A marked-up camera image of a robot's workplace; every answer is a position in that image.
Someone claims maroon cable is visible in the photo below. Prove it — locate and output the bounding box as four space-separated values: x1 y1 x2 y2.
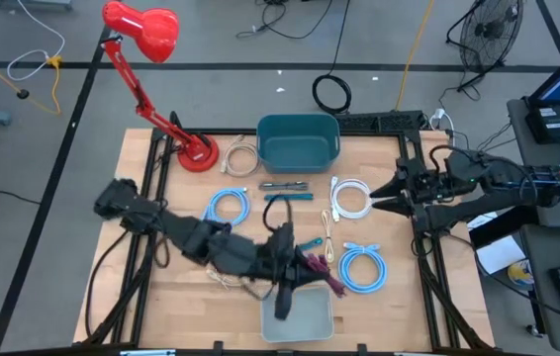
307 252 346 298

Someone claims yellow cable with plug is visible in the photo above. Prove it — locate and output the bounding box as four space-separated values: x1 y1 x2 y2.
0 42 63 116

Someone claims red desk lamp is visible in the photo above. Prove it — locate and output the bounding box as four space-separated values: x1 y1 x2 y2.
101 0 221 174

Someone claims dark grey desk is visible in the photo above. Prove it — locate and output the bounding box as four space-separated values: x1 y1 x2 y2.
519 224 560 355

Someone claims yellow and blue round object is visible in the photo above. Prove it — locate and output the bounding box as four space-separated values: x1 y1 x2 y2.
507 259 536 289

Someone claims teal plastic bin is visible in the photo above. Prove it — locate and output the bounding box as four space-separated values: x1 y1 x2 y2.
256 113 341 175

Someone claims black loose cable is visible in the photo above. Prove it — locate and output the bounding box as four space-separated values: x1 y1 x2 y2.
234 0 335 41

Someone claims black coiled cable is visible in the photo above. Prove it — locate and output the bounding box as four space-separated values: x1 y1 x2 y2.
312 0 353 115

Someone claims light blue cable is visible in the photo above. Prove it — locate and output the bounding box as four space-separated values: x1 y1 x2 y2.
202 187 251 227
337 241 389 296

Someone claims white power plug cable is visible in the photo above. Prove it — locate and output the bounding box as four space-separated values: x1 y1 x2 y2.
427 107 457 152

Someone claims white loose cable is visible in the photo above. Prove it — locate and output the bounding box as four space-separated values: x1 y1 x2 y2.
6 0 67 82

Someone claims yellow extension cord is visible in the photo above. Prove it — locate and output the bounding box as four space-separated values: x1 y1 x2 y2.
394 0 435 113

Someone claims black aluminium frame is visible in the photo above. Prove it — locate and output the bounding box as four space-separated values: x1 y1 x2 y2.
81 111 497 356

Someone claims small white paper sheet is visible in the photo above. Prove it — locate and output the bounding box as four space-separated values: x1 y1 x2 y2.
466 211 500 230

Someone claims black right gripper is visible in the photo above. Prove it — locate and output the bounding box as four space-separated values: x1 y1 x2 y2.
369 156 448 221

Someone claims black mini computer box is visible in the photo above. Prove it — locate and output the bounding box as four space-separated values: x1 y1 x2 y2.
524 103 560 144

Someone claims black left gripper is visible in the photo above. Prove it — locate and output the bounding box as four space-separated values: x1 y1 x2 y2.
263 222 333 296

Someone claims beige cable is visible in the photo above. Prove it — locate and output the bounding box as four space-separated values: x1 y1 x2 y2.
321 209 335 264
219 133 261 178
205 266 274 301

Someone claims black floor fan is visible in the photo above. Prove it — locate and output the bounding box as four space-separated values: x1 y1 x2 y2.
445 0 526 93

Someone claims grey plastic tray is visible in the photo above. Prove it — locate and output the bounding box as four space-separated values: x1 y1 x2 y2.
259 285 335 344

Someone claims grey cable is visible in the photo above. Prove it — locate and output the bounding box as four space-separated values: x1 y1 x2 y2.
258 181 310 192

